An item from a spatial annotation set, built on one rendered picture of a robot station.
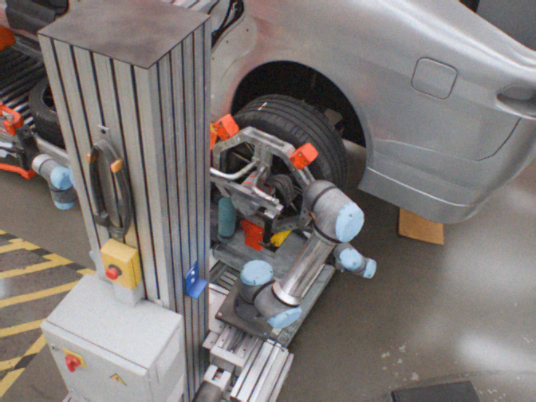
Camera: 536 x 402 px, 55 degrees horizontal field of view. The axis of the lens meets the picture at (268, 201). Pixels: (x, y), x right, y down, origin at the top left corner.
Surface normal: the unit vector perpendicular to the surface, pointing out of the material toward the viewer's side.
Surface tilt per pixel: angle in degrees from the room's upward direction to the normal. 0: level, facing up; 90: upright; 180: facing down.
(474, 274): 0
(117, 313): 0
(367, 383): 0
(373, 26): 81
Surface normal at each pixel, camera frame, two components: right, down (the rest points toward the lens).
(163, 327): 0.08, -0.70
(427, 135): -0.51, 0.58
